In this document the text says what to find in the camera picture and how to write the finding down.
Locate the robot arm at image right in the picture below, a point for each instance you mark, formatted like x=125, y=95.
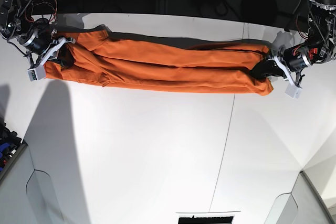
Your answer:
x=318, y=46

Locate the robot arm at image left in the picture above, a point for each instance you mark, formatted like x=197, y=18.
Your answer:
x=18, y=23

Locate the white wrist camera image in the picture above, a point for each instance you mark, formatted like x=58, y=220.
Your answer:
x=37, y=73
x=293, y=91

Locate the orange t-shirt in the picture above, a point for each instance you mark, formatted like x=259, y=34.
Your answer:
x=102, y=60

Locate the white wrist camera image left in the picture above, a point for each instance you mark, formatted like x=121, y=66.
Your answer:
x=37, y=73

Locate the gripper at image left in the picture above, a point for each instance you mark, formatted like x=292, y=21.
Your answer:
x=43, y=45

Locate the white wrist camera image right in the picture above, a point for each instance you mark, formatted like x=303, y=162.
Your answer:
x=293, y=91

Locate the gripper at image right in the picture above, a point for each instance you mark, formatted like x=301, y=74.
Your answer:
x=287, y=63

